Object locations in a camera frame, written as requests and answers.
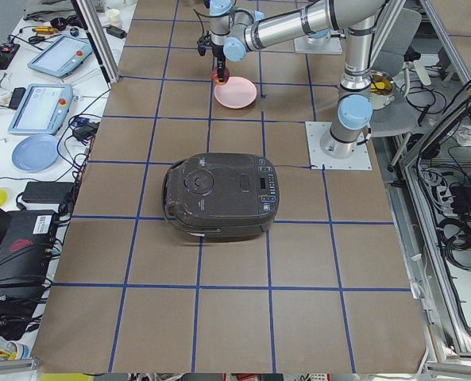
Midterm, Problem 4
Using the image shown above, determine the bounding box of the lower teach pendant tablet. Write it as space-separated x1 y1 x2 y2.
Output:
8 83 73 135

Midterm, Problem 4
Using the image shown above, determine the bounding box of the dark grey rice cooker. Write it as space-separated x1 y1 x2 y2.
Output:
162 152 280 238

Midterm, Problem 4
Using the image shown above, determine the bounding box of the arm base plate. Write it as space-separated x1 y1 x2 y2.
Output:
294 37 342 55
305 121 372 171

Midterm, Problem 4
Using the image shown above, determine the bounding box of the red apple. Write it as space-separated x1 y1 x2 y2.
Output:
211 67 230 86

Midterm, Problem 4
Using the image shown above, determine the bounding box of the grey office chair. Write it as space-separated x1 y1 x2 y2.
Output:
368 7 423 138

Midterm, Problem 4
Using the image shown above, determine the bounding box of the upper teach pendant tablet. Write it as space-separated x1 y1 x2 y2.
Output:
27 36 93 78

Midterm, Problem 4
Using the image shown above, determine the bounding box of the pink plate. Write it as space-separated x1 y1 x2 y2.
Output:
214 76 257 110

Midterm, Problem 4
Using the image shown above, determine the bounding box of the black computer case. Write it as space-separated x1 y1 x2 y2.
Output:
0 208 58 298

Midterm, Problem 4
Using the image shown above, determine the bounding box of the black power adapter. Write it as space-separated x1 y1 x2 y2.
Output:
21 182 74 204

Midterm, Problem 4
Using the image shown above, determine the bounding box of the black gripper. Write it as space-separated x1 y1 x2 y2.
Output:
212 44 226 79

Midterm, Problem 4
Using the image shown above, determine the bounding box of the white paper cup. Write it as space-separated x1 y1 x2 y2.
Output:
106 9 122 28

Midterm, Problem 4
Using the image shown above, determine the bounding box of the aluminium frame post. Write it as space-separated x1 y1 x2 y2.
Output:
71 0 119 84

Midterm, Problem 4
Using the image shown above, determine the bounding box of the blue plate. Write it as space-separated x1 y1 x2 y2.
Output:
11 134 59 172

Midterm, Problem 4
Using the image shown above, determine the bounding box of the teach pendant tablet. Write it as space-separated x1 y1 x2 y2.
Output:
27 36 93 78
8 83 73 135

